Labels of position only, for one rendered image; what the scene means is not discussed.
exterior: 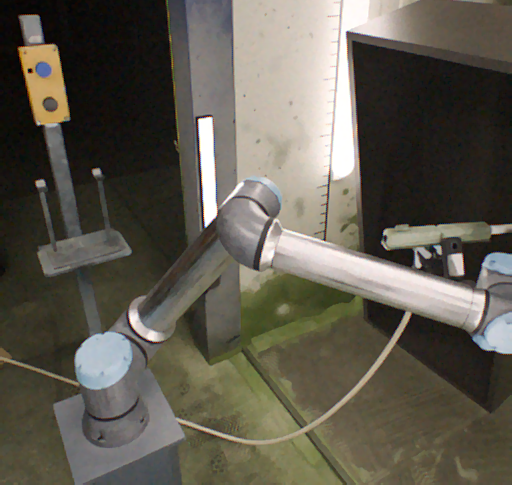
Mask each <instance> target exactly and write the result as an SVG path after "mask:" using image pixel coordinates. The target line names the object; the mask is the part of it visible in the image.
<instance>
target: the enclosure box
mask: <svg viewBox="0 0 512 485"><path fill-rule="evenodd" d="M345 40H346V58H347V75H348V91H349V99H350V108H351V124H352V141H353V158H354V175H355V192H356V208H357V225H358V242H359V252H362V253H366V254H369V256H372V257H376V258H380V259H383V260H386V261H391V262H394V263H397V264H400V265H405V266H408V267H411V268H412V264H413V259H414V254H415V252H414V251H413V248H405V249H392V250H386V248H385V247H384V246H383V244H382V243H381V240H383V233H384V231H385V230H386V229H395V227H396V225H403V224H408V225H409V227H411V226H425V225H434V226H438V225H440V224H454V223H467V222H482V221H483V222H485V223H487V224H489V225H502V224H512V6H503V5H493V3H482V2H471V1H461V0H418V1H416V2H413V3H411V4H409V5H406V6H403V7H401V8H398V9H396V10H394V11H391V12H389V13H385V14H383V15H381V16H378V17H376V18H374V19H370V20H368V22H365V23H363V24H361V25H358V26H356V27H353V28H350V29H348V30H346V31H345ZM489 239H490V240H491V241H481V243H468V244H462V254H463V267H464V279H467V280H473V281H475V282H476V283H477V282H478V279H479V276H480V273H481V269H482V263H484V260H485V258H486V256H487V255H489V254H491V253H505V254H512V233H501V234H491V237H490V238H489ZM363 310H364V320H365V321H366V322H367V323H369V325H370V326H372V327H373V328H374V329H376V330H378V331H379V332H381V333H382V334H383V335H385V336H386V337H387V338H389V339H391V338H392V337H393V336H394V334H395V333H396V331H397V329H398V328H399V325H400V323H401V321H402V319H403V317H404V315H405V311H407V310H403V309H400V308H396V307H393V306H389V305H386V304H383V303H380V302H377V301H373V300H369V299H366V298H363ZM395 344H397V345H398V346H399V347H401V348H402V349H403V350H405V351H406V352H407V353H410V354H411V355H413V356H414V358H415V359H417V360H418V361H419V362H421V363H422V364H423V365H425V366H426V367H428V368H430V369H431V370H433V371H434V372H435V373H437V374H438V376H439V377H441V378H442V379H443V380H446V381H447V382H448V383H450V384H451V385H453V386H454V387H455V388H457V389H458V390H459V391H461V392H462V393H463V395H466V396H467V397H468V398H470V399H471V400H472V401H474V402H475V403H477V404H478V405H479V406H481V407H482V408H483V409H486V410H487V411H488V412H490V413H492V412H493V411H494V410H496V409H497V408H498V407H499V406H500V405H501V404H503V403H504V402H505V401H506V400H507V398H508V397H509V396H510V395H511V394H512V354H504V353H499V352H497V351H487V350H484V349H482V348H481V346H480V345H479V344H478V343H477V342H474V341H473V339H472V337H471V336H470V335H469V333H468V332H467V330H466V329H463V328H460V327H456V326H453V325H449V324H446V323H443V322H440V321H436V320H433V319H430V318H427V317H423V316H419V315H416V314H413V313H412V314H411V316H410V318H409V321H408V323H406V325H405V327H404V329H403V331H402V333H401V334H400V336H399V338H398V339H397V342H396V343H395Z"/></svg>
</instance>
